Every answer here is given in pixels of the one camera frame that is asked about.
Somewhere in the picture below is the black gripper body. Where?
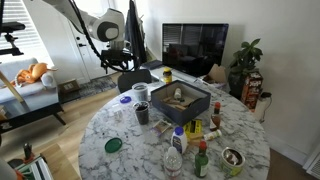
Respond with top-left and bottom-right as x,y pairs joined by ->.
100,41 -> 137,69

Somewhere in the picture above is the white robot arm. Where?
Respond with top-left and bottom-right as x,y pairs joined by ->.
43,0 -> 137,72

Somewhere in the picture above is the clear cup with dark contents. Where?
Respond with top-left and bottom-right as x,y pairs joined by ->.
133,101 -> 149,125

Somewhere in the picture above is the dark office chair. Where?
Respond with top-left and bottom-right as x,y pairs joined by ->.
117,69 -> 152,93

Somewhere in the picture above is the white plastic tub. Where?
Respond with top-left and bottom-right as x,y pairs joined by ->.
132,82 -> 148,101

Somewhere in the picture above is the blue round lid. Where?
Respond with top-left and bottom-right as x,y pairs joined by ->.
120,96 -> 132,104

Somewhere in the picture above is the white tv stand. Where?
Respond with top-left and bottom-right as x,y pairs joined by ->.
150,66 -> 228,91

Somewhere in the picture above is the yellow lid vitamin jar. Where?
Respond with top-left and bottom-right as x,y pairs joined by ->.
163,67 -> 172,84

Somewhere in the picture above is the small white bottle in box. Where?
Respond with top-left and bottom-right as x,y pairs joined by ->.
174,88 -> 182,99

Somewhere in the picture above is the dark blue cardboard box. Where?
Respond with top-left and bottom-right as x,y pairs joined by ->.
151,80 -> 211,126

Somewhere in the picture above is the black flat screen television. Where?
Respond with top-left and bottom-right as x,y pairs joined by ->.
161,23 -> 229,77

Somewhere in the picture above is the small snack packet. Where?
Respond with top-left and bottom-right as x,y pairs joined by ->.
151,120 -> 171,136

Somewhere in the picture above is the orange plush toy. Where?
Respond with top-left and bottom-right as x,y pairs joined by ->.
10,63 -> 54,87

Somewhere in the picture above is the green round lid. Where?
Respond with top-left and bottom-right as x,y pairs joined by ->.
104,137 -> 122,153

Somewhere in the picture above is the grey sofa bench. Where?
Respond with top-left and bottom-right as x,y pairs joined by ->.
0,69 -> 65,134

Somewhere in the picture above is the brown cardboard box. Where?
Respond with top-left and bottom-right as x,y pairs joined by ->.
203,64 -> 227,84

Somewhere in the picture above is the white bottle blue cap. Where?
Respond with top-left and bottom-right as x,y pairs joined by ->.
171,127 -> 187,154

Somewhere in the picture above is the yellow packet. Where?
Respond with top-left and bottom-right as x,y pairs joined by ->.
183,119 -> 202,137

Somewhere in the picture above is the red cap sauce bottle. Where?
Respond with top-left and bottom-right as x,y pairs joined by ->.
210,102 -> 221,131

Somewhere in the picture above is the clear water bottle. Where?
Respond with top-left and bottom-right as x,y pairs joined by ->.
163,147 -> 182,179

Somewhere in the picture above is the small white lying bottle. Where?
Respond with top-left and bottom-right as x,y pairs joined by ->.
203,129 -> 222,141

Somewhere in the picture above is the potted green plant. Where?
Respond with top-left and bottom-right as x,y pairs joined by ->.
228,38 -> 263,100

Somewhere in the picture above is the green glass bottle red cap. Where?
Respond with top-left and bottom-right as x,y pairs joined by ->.
195,140 -> 209,178

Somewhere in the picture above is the red jenga box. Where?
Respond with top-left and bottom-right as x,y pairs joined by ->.
241,72 -> 263,112

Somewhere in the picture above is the open green tin can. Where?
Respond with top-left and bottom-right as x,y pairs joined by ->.
220,147 -> 246,177

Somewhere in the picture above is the black cable bundle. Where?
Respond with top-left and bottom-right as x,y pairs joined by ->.
66,0 -> 139,74

